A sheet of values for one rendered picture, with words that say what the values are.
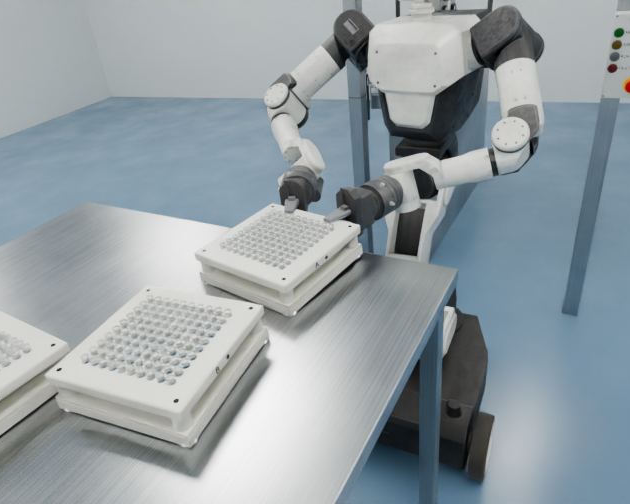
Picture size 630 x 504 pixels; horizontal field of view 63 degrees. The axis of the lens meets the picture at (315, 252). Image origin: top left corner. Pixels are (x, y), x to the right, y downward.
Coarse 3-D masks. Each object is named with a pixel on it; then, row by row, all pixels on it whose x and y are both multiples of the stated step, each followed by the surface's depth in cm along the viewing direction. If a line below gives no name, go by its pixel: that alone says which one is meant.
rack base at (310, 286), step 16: (336, 256) 106; (352, 256) 107; (224, 272) 105; (320, 272) 101; (336, 272) 104; (224, 288) 104; (240, 288) 100; (256, 288) 99; (304, 288) 98; (320, 288) 100; (272, 304) 96; (288, 304) 94
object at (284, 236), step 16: (272, 224) 109; (288, 224) 109; (304, 224) 108; (240, 240) 105; (256, 240) 105; (272, 240) 103; (288, 240) 102; (304, 240) 102; (272, 256) 98; (288, 256) 99
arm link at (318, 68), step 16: (320, 48) 146; (304, 64) 147; (320, 64) 145; (336, 64) 146; (288, 80) 146; (304, 80) 146; (320, 80) 148; (272, 96) 146; (288, 96) 145; (304, 96) 149
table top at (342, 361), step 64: (0, 256) 127; (64, 256) 124; (128, 256) 121; (192, 256) 118; (384, 256) 110; (64, 320) 101; (320, 320) 93; (384, 320) 91; (256, 384) 81; (320, 384) 79; (384, 384) 78; (0, 448) 75; (64, 448) 74; (128, 448) 72; (192, 448) 71; (256, 448) 70; (320, 448) 69
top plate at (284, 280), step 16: (272, 208) 118; (240, 224) 113; (336, 224) 108; (352, 224) 107; (224, 240) 107; (320, 240) 103; (336, 240) 102; (208, 256) 103; (224, 256) 102; (240, 256) 101; (304, 256) 98; (320, 256) 98; (240, 272) 97; (256, 272) 96; (272, 272) 95; (288, 272) 94; (304, 272) 95; (272, 288) 94; (288, 288) 92
